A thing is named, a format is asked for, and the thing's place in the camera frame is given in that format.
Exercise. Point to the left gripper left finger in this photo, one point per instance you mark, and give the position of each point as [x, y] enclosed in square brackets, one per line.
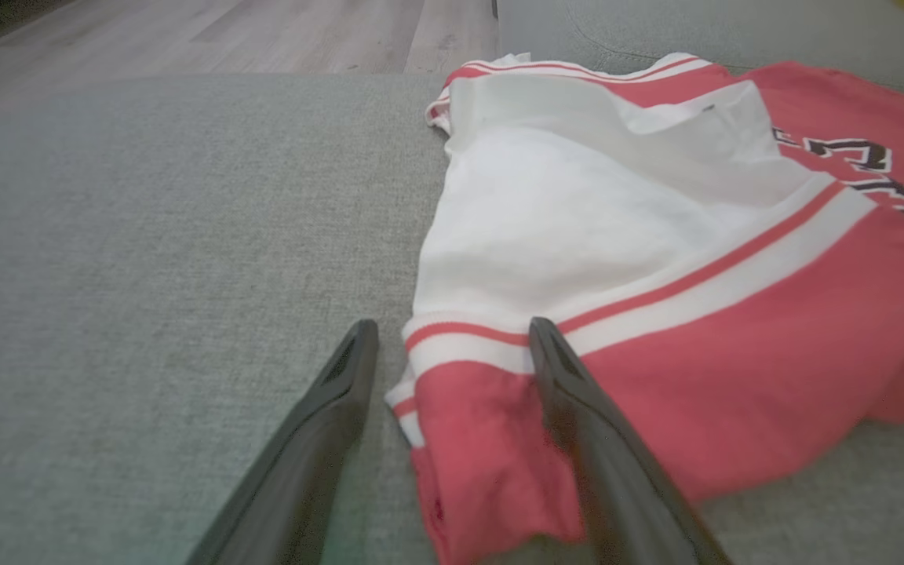
[311, 471]

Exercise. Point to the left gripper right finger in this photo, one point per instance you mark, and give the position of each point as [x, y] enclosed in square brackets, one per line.
[617, 486]

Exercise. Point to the red jersey with white sleeves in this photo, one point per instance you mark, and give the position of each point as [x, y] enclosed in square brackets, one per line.
[734, 353]

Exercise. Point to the grey sofa seat cushion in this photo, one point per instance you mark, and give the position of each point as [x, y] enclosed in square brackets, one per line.
[146, 275]

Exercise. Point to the grey sofa back cushion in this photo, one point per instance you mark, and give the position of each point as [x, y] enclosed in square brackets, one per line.
[774, 31]

